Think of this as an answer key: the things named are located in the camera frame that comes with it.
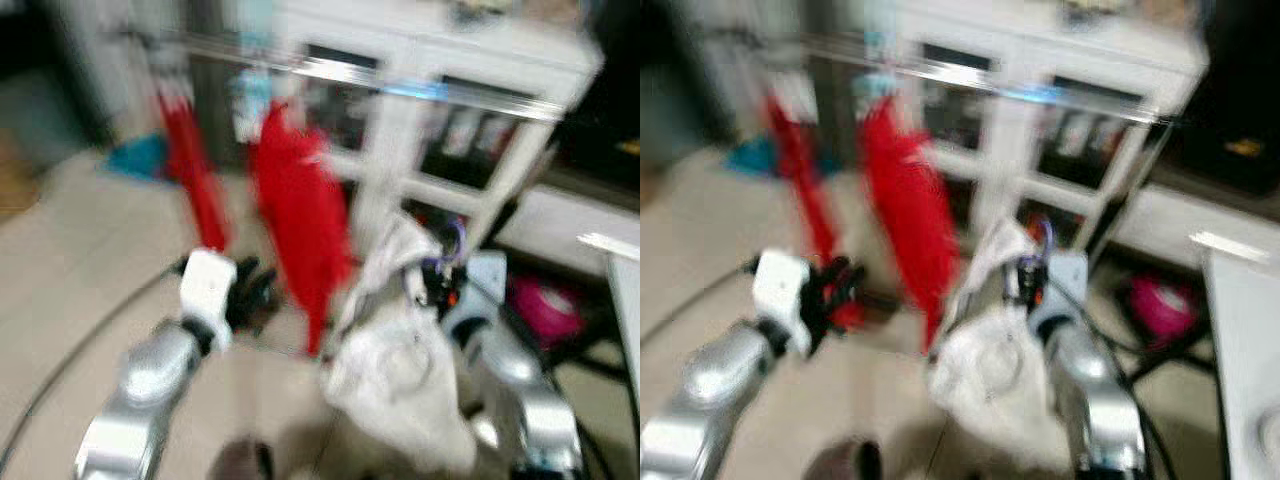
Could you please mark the plain white garment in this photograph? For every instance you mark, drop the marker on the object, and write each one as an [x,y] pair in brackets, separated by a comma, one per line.
[990,380]
[400,380]

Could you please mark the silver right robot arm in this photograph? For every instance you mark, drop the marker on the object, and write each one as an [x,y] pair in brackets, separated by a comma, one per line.
[525,400]
[1100,410]

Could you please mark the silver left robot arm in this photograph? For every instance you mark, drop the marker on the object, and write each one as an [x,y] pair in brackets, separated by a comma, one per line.
[150,375]
[720,380]

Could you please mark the pale blue plastic hanger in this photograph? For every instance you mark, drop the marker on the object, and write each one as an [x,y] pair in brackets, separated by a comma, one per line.
[875,85]
[250,100]

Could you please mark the wide red garment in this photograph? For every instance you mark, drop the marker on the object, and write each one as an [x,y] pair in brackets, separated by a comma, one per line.
[300,210]
[905,200]

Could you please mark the magenta round object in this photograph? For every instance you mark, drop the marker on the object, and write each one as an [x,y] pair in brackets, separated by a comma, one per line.
[1162,310]
[548,312]

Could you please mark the narrow red garment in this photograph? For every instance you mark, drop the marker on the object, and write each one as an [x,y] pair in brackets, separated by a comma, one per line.
[800,160]
[195,175]

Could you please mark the white low cabinet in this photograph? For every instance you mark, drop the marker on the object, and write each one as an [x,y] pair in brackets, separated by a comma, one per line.
[1170,225]
[570,225]

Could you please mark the teal object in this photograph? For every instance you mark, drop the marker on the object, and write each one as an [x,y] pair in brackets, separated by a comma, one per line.
[140,158]
[752,155]

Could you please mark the dark robot foot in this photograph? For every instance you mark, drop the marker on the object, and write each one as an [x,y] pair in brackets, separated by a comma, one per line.
[240,462]
[845,462]

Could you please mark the white glass-door cabinet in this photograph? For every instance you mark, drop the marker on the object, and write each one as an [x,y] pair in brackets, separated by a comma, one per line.
[1010,130]
[400,130]

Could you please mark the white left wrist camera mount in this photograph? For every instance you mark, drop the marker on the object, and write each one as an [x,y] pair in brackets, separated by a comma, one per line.
[207,285]
[780,290]

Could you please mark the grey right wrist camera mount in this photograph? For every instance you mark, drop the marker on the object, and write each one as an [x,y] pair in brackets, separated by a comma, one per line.
[488,285]
[1068,280]

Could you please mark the metal clothes rail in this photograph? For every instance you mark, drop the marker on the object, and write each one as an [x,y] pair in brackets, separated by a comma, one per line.
[340,72]
[960,75]

